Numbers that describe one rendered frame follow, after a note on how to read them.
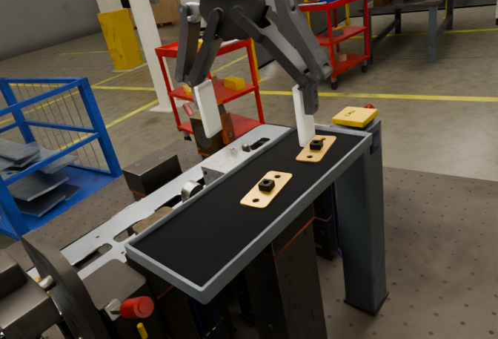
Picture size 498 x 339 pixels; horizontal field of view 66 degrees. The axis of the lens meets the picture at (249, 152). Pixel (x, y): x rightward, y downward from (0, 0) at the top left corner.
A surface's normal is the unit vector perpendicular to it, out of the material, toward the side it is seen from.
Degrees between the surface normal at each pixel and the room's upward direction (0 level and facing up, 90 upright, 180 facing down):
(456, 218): 0
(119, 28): 90
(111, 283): 0
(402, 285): 0
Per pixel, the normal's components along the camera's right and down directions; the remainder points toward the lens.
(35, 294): -0.18, -0.88
